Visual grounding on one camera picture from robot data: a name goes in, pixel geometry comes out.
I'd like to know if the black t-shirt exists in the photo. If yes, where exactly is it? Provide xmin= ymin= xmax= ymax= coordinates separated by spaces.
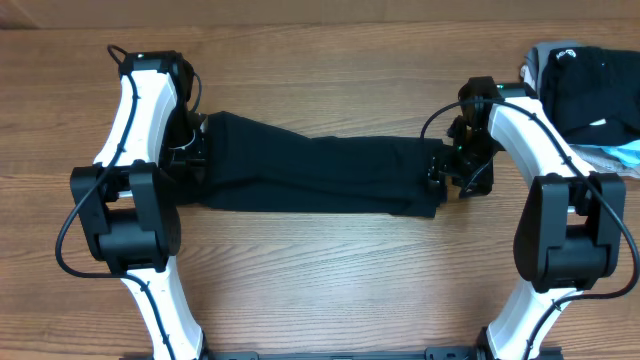
xmin=174 ymin=112 xmax=446 ymax=218

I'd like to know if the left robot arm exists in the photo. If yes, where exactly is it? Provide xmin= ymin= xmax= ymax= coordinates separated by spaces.
xmin=55 ymin=45 xmax=209 ymax=359

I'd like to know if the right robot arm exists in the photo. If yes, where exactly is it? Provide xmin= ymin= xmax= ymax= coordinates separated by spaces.
xmin=425 ymin=77 xmax=631 ymax=360

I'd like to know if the grey folded garment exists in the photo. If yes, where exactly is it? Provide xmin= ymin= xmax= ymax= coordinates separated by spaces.
xmin=520 ymin=40 xmax=582 ymax=94

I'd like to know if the light blue folded garment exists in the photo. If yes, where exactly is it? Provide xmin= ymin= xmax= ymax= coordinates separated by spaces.
xmin=600 ymin=140 xmax=640 ymax=168

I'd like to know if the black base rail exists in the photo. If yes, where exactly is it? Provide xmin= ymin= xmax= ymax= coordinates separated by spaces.
xmin=119 ymin=344 xmax=566 ymax=360

